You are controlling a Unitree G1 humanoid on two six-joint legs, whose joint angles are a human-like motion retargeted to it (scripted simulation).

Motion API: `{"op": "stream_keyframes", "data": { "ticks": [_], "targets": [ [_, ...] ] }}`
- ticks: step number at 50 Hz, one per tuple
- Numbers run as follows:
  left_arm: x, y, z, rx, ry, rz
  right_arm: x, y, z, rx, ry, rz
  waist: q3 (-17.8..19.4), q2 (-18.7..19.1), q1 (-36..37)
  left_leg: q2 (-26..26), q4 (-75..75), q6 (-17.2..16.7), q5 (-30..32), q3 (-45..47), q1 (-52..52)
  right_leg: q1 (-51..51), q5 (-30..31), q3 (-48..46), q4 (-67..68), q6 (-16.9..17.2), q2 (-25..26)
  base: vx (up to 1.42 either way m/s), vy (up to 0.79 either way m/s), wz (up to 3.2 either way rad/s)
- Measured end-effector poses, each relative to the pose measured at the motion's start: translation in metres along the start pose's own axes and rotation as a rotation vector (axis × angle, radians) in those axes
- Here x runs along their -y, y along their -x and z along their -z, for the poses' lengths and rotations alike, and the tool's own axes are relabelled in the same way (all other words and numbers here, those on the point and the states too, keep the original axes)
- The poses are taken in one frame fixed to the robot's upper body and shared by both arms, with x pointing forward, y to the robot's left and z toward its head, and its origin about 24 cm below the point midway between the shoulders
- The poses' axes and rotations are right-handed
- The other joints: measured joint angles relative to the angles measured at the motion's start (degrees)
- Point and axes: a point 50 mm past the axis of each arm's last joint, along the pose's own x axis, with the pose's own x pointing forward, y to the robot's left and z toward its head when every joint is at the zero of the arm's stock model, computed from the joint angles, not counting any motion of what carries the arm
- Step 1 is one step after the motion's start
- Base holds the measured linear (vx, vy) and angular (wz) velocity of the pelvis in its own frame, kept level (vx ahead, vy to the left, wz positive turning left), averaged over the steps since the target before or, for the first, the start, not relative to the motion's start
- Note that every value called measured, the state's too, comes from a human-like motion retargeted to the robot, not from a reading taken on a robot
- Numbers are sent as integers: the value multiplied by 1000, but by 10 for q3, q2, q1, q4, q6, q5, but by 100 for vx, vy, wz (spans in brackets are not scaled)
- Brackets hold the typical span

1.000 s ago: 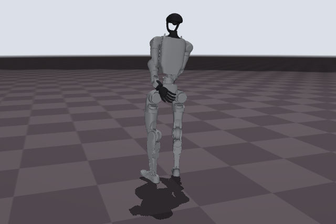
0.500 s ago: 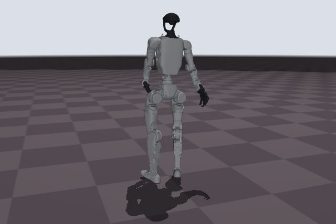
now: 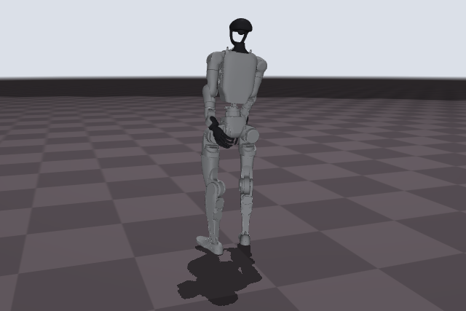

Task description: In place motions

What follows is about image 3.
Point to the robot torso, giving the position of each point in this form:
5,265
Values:
236,79

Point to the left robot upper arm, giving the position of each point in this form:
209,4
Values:
213,60

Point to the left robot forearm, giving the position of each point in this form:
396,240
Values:
209,105

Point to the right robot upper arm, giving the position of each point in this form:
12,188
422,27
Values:
261,68

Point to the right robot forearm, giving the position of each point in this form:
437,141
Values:
245,110

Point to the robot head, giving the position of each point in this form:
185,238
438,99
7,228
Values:
241,26

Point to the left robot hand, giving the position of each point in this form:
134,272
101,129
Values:
219,135

